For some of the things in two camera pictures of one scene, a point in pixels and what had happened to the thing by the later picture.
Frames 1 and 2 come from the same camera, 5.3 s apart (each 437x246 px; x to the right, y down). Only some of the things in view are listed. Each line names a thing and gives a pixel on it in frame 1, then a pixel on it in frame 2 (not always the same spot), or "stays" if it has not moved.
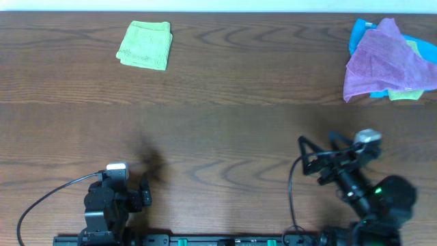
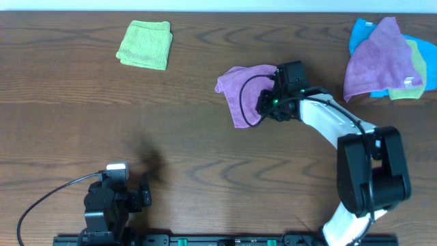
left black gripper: (138, 200) stays
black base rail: (106, 238) stays
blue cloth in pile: (424, 49) stays
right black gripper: (338, 163) → (265, 96)
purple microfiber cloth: (384, 61) → (241, 87)
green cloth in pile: (406, 93) stays
